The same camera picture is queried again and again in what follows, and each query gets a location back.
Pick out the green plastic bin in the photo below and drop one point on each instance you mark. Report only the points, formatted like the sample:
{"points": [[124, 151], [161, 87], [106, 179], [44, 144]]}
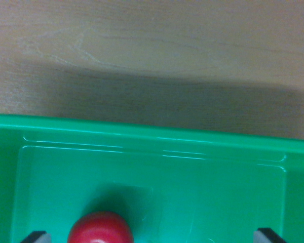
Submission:
{"points": [[167, 177]]}

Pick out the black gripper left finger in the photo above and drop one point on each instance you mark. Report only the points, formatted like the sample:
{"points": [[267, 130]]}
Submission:
{"points": [[38, 237]]}

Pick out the red apple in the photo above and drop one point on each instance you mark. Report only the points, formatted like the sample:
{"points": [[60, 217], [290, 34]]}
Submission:
{"points": [[100, 227]]}

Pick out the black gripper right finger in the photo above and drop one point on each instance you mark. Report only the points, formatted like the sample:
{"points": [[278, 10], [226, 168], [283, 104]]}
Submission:
{"points": [[264, 236]]}

